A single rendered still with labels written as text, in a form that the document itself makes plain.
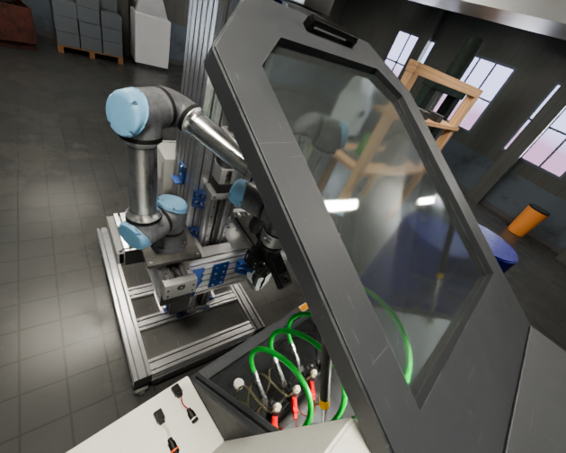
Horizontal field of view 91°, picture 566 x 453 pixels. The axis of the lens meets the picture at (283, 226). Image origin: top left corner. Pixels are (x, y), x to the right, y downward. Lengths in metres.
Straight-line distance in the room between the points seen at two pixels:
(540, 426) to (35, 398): 2.11
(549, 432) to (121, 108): 1.18
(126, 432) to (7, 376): 1.35
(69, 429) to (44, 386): 0.29
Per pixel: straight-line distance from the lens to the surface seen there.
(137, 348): 1.94
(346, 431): 0.48
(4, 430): 2.15
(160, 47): 7.97
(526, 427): 0.81
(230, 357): 1.13
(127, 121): 0.86
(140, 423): 1.01
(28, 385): 2.22
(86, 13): 7.59
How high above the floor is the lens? 1.95
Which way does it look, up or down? 36 degrees down
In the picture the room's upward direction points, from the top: 23 degrees clockwise
